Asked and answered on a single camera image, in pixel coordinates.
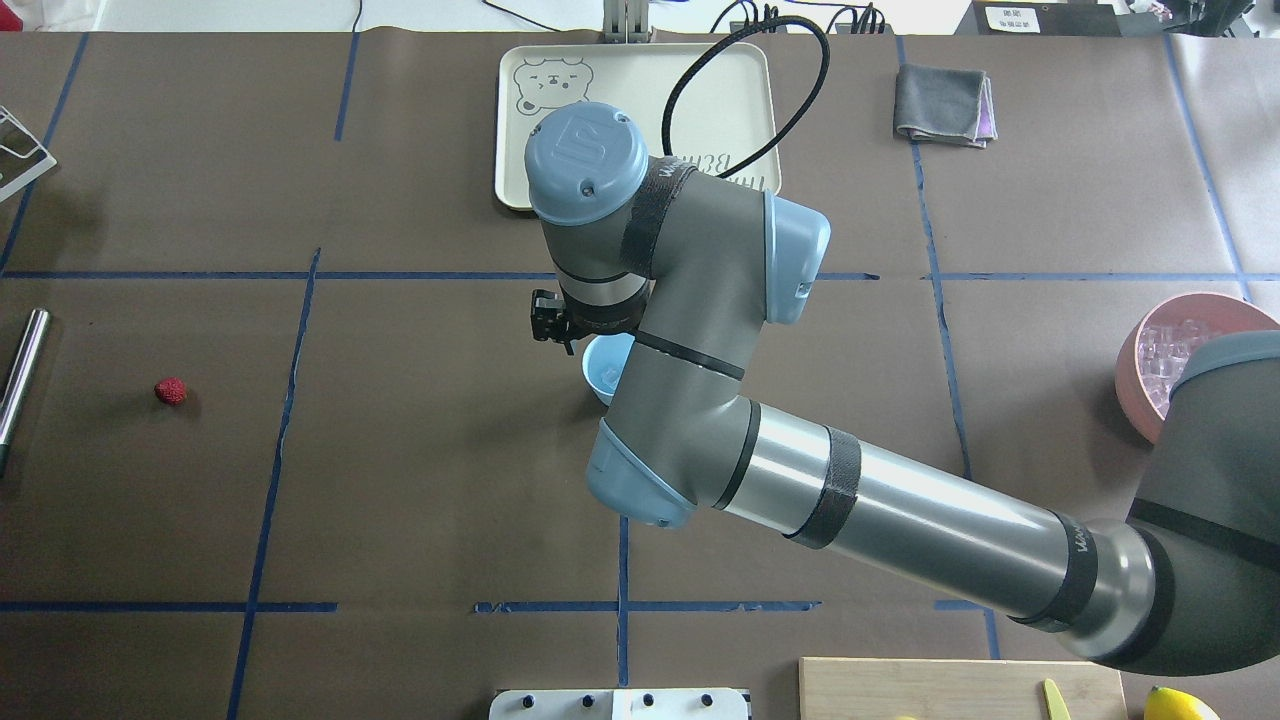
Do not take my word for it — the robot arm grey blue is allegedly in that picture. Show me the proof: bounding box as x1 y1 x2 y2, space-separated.
524 102 1277 676

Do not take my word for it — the light blue plastic cup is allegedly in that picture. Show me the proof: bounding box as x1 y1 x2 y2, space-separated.
581 333 635 407

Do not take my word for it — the pink bowl with ice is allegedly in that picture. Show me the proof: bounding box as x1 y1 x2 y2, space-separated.
1114 292 1279 443

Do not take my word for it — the cream bear tray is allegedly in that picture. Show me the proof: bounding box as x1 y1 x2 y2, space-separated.
494 44 778 211

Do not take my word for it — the wooden cutting board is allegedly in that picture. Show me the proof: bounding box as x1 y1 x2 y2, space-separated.
799 657 1128 719

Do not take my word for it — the dark grey folded cloth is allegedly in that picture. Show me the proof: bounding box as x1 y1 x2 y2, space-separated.
892 63 998 149

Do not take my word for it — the yellow knife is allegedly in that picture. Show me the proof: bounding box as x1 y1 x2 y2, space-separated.
1041 678 1073 720

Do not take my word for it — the steel muddler black tip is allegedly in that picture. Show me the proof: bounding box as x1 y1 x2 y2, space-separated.
1 307 51 477

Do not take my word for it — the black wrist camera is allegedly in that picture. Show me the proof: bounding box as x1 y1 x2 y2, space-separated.
529 290 582 357

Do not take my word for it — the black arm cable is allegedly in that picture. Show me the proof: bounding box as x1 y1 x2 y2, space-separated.
660 15 832 181

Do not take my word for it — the aluminium frame post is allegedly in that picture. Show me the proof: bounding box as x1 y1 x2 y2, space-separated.
602 0 652 44

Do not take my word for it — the white camera post with base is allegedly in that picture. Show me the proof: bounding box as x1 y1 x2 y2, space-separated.
488 687 753 719

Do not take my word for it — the white wire cup rack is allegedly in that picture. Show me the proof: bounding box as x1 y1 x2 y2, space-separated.
0 106 58 202

